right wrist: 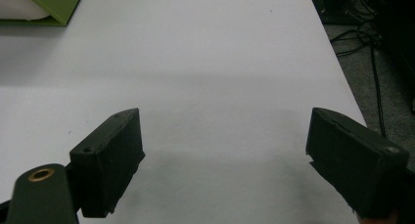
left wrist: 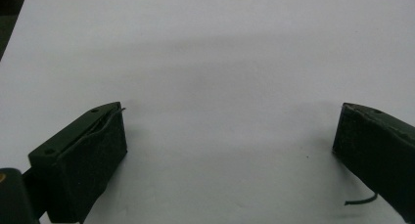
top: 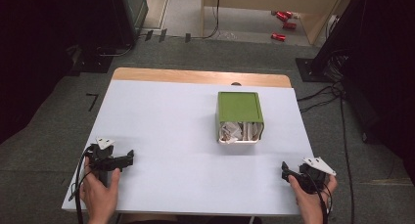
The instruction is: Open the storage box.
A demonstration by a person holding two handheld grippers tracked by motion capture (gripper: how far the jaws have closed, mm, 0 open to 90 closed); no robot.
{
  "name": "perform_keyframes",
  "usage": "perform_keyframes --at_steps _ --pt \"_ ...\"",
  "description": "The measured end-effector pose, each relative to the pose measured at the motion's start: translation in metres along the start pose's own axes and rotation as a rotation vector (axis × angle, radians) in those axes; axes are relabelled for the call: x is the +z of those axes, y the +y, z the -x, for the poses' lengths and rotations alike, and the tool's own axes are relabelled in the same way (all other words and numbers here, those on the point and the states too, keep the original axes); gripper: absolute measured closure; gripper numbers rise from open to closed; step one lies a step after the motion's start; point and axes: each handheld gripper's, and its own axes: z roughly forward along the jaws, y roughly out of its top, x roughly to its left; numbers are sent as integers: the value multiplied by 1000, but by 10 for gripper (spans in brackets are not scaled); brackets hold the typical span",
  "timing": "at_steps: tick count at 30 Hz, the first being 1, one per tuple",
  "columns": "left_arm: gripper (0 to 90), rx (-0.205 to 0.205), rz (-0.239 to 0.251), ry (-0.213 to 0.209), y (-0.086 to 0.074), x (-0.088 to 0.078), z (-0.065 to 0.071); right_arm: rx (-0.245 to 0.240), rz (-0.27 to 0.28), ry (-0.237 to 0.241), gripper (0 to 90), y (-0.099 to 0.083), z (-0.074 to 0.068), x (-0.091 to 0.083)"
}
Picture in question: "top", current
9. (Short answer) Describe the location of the green drawer case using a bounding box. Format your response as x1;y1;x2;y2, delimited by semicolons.
214;91;265;144

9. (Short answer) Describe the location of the person's left hand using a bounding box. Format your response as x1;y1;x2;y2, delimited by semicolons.
79;157;121;224

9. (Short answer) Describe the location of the white drawer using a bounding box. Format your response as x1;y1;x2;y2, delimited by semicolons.
217;120;264;145

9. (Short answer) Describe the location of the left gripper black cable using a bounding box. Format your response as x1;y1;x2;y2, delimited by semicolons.
68;145;96;224

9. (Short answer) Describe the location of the black flat stand base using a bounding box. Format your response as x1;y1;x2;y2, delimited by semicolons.
69;52;115;74

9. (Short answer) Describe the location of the long black floor cable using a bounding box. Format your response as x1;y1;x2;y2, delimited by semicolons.
339;93;356;224

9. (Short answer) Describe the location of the pile of white packets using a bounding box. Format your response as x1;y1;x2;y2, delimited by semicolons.
219;121;262;144

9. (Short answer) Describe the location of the black stand with base plate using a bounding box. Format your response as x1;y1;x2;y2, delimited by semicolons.
296;0;363;83

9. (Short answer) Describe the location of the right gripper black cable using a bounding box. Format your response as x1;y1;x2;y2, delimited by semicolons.
304;169;334;224

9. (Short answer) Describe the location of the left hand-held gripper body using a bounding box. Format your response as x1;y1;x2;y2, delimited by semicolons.
85;137;118;185

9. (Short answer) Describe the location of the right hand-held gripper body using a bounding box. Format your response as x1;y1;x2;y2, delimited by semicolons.
298;157;337;195

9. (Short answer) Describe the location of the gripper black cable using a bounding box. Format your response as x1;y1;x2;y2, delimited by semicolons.
304;169;334;224
68;145;96;224

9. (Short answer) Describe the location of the white table cover sheet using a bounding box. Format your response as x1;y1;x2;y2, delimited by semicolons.
61;79;331;217

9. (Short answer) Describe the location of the hanging black cable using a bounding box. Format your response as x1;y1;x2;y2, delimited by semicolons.
191;0;221;40

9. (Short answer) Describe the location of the person's right hand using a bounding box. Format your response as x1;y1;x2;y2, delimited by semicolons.
288;174;339;224

